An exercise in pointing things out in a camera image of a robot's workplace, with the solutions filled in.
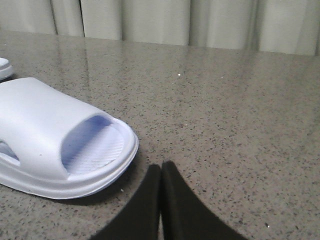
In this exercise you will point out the light blue slipper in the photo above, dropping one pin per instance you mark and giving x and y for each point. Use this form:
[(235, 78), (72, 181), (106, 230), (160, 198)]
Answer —
[(6, 69), (55, 146)]

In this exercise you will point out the beige curtain backdrop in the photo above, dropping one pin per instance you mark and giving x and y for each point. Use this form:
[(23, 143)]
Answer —
[(285, 26)]

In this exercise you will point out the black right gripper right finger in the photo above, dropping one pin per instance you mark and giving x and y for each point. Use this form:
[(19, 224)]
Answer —
[(184, 216)]

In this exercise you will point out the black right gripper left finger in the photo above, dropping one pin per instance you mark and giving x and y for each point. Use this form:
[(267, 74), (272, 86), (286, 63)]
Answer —
[(139, 219)]

